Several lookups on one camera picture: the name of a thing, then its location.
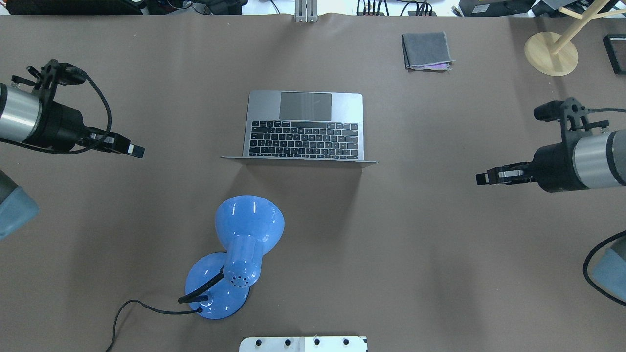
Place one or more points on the silver aluminium profile mount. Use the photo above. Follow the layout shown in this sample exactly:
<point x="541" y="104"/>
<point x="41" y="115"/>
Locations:
<point x="306" y="11"/>

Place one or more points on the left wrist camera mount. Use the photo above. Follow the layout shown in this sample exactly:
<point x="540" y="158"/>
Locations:
<point x="49" y="77"/>

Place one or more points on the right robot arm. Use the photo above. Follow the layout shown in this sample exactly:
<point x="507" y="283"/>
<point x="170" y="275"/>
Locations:
<point x="591" y="162"/>

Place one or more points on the wooden stand with round base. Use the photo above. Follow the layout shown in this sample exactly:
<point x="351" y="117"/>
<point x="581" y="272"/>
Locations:
<point x="554" y="54"/>

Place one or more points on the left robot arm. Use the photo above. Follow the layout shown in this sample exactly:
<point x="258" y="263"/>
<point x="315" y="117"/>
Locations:
<point x="19" y="114"/>

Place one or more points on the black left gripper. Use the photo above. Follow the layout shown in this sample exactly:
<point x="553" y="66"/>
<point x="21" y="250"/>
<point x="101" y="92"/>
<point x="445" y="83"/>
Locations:
<point x="62" y="123"/>

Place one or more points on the black power strip with cables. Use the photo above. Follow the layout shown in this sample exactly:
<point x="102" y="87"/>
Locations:
<point x="390" y="8"/>

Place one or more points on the folded grey cloth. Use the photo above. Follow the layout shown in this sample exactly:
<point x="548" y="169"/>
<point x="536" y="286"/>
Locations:
<point x="426" y="51"/>

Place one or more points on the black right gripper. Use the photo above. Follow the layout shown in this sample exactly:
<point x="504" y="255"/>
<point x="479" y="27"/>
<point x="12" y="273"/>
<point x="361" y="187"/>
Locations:
<point x="554" y="167"/>

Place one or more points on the black tray at right edge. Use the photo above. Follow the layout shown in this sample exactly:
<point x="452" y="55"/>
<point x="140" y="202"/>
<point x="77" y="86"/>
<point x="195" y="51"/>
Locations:
<point x="615" y="45"/>

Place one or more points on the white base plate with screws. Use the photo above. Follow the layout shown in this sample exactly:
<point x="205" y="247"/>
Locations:
<point x="305" y="344"/>

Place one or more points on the brown table mat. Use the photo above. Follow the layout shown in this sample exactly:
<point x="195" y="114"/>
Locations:
<point x="409" y="252"/>

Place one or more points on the blue desk lamp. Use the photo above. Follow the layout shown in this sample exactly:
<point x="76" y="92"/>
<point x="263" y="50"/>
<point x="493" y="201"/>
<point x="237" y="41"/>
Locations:
<point x="218" y="285"/>

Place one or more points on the grey laptop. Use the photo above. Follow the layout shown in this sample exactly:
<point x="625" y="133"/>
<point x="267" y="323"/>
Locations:
<point x="304" y="128"/>

